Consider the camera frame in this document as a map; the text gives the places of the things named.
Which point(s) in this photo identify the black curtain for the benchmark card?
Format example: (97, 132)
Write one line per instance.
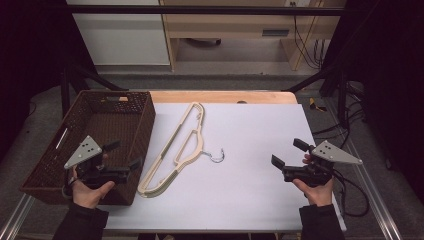
(26, 50)
(393, 66)

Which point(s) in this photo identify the person's right hand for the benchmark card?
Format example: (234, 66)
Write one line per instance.
(320, 195)

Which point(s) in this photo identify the aluminium rail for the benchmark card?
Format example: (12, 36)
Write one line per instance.
(383, 208)
(15, 218)

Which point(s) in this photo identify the black frame strut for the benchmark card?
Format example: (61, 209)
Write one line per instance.
(341, 96)
(65, 90)

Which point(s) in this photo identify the light wooden desk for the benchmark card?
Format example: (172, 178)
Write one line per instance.
(226, 26)

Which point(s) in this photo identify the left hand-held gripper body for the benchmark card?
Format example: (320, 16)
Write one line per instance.
(85, 151)

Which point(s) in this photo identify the person's left hand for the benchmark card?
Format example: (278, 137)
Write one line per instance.
(88, 196)

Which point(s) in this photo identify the brown woven basket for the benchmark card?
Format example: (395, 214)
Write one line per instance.
(110, 116)

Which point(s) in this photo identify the white table sheet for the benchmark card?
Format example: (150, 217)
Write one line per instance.
(253, 140)

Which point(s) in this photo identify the white cabinet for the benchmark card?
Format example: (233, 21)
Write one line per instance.
(123, 36)

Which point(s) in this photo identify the black horizontal frame bar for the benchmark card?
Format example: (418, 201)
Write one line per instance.
(200, 10)

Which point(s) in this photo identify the yellow and black tool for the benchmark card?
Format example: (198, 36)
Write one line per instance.
(314, 105)

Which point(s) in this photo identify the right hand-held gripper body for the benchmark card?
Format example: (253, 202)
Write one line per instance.
(330, 153)

